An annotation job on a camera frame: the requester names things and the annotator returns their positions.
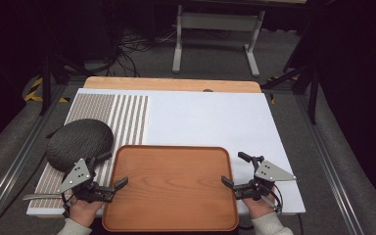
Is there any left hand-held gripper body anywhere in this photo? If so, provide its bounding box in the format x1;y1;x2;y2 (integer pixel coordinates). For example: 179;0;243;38
23;158;116;204

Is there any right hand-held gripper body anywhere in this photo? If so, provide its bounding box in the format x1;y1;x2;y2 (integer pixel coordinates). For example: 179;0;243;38
233;159;298;202

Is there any brown wooden tray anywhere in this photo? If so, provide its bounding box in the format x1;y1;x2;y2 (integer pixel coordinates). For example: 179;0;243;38
101;144;240;233

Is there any person's left hand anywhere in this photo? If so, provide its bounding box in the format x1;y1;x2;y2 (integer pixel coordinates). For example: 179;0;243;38
68;195;106;228

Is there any person's right hand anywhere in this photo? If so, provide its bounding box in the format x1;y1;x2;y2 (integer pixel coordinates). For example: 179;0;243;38
241;190;277;220

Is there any striped beige placemat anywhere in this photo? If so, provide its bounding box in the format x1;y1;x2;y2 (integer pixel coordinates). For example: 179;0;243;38
28;93;150;211

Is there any white board sheet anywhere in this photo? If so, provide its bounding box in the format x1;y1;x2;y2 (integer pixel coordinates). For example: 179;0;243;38
25;87;306;217

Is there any black tripod stand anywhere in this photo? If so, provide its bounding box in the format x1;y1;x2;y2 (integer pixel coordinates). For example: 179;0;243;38
261;62;321;125
37;52;94;117

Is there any yellow black hazard tape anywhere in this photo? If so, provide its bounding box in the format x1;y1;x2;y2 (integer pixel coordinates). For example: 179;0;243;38
23;76;71;104

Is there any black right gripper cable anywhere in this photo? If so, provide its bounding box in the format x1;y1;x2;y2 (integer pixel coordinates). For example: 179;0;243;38
263;184;284;213

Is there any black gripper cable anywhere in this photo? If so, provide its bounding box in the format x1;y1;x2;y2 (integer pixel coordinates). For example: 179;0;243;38
60;190;76;219
263;184;284;213

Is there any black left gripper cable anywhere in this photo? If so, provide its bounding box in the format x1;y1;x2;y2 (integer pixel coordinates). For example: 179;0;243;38
60;190;76;219

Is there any aluminium floor rail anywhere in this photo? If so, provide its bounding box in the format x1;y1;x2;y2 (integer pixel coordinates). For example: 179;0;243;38
294;94;366;235
0;85;67;227

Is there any bundle of black floor cables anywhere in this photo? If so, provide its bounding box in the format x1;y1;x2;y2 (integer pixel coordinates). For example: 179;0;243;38
106;27;180;78

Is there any white metal desk frame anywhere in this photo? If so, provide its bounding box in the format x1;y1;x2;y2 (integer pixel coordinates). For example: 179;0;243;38
171;4;266;78

